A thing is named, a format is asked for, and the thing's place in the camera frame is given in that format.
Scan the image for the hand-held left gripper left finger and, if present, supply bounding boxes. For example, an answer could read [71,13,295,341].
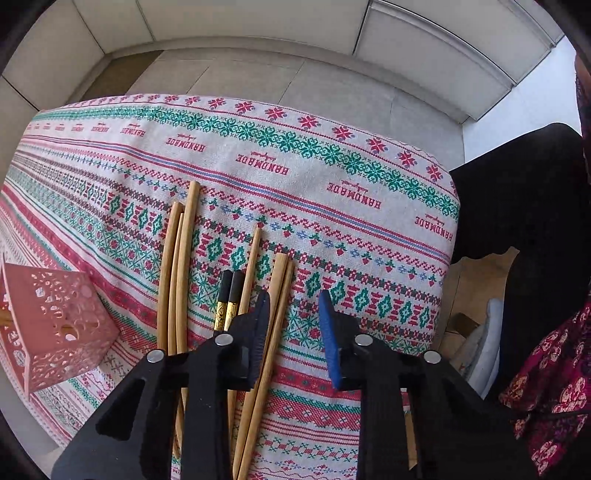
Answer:
[51,288,273,480]

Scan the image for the white kitchen cabinets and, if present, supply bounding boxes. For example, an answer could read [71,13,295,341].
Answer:
[0,0,575,123]

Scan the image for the pink perforated utensil holder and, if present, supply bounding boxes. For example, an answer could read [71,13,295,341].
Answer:
[0,253,122,400]

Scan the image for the grey white slipper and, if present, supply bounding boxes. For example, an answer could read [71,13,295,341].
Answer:
[450,298,504,400]

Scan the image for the person's black pants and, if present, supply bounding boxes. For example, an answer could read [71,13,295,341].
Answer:
[450,122,591,398]

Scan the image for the wooden chopstick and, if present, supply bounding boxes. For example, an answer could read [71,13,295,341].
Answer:
[158,202,184,354]
[232,252,290,478]
[238,262,296,480]
[167,212,185,357]
[228,227,263,480]
[173,181,201,460]

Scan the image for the patterned woven tablecloth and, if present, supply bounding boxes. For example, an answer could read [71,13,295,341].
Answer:
[0,92,460,480]

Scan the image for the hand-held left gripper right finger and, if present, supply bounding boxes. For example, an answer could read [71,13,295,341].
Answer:
[318,290,539,480]

